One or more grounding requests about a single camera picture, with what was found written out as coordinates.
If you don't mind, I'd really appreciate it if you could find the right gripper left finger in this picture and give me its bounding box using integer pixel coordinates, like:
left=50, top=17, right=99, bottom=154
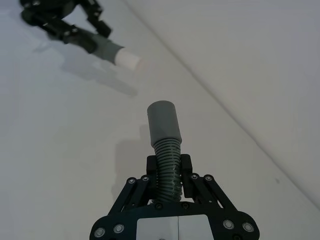
left=89, top=155, right=158, bottom=240

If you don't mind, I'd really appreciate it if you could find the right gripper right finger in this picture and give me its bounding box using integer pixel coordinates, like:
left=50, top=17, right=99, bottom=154
left=180, top=154, right=261, bottom=240

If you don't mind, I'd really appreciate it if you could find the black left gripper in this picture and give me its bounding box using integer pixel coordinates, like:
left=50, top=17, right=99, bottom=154
left=19, top=0, right=113, bottom=54

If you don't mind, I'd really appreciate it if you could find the grey pipe with white tip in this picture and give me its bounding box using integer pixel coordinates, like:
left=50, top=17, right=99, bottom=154
left=72, top=27, right=141, bottom=71

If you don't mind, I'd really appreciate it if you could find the grey corrugated hose with cuff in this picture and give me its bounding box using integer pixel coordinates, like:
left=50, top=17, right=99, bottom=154
left=146, top=99, right=184, bottom=202

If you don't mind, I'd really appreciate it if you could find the white tablecloth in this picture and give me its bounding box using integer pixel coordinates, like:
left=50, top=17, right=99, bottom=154
left=0, top=0, right=320, bottom=240

